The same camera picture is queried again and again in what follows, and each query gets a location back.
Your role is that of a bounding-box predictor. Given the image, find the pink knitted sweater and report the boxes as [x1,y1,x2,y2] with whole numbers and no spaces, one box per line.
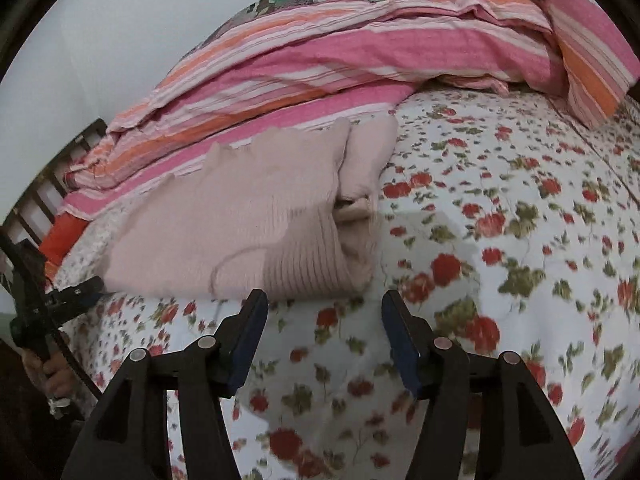
[102,115,401,302]

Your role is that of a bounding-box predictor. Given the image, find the black cable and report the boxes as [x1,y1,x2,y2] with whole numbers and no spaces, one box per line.
[47,327,103,402]

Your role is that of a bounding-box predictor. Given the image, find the floral bed sheet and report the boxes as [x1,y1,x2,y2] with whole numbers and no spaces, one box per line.
[52,82,640,480]

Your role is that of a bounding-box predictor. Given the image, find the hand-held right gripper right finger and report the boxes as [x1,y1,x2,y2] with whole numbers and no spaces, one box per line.
[381,290,586,480]

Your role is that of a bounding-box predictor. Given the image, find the red embroidered pillow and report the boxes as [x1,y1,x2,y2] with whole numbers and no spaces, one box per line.
[39,211,92,267]

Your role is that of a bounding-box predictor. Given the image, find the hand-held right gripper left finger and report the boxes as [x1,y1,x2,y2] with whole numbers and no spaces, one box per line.
[62,289,269,480]

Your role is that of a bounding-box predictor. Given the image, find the person's left hand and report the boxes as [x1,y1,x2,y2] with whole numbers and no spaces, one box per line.
[22,347,77,413]

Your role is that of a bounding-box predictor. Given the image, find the dark wooden bed headboard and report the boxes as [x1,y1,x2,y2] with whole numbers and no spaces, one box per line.
[0,118,109,257]

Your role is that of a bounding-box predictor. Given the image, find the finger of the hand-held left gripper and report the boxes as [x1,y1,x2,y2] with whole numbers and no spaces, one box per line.
[45,275,107,313]

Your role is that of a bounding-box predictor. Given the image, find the pink orange striped quilt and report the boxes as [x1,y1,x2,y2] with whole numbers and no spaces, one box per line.
[62,0,640,221]

